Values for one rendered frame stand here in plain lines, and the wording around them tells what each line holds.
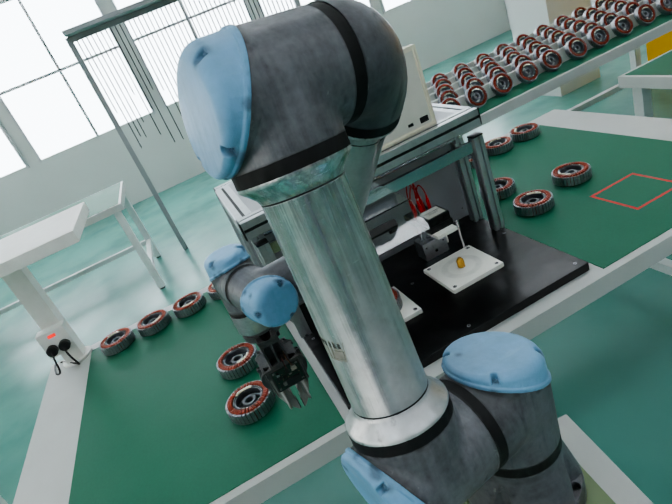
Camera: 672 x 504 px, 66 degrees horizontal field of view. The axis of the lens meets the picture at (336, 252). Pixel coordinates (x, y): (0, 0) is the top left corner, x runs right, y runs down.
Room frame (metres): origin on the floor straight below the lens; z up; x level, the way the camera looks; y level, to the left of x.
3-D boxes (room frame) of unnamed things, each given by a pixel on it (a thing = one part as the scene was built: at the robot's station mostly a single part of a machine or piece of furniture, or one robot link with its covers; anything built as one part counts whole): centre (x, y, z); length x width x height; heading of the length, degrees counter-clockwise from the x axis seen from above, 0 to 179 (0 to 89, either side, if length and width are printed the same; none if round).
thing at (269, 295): (0.72, 0.12, 1.14); 0.11 x 0.11 x 0.08; 25
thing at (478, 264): (1.14, -0.29, 0.78); 0.15 x 0.15 x 0.01; 12
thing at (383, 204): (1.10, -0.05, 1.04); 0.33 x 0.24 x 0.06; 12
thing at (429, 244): (1.29, -0.26, 0.80); 0.07 x 0.05 x 0.06; 102
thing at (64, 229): (1.50, 0.84, 0.98); 0.37 x 0.35 x 0.46; 102
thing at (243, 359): (1.16, 0.35, 0.77); 0.11 x 0.11 x 0.04
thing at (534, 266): (1.13, -0.16, 0.76); 0.64 x 0.47 x 0.02; 102
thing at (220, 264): (0.80, 0.17, 1.14); 0.09 x 0.08 x 0.11; 25
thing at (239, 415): (0.97, 0.31, 0.77); 0.11 x 0.11 x 0.04
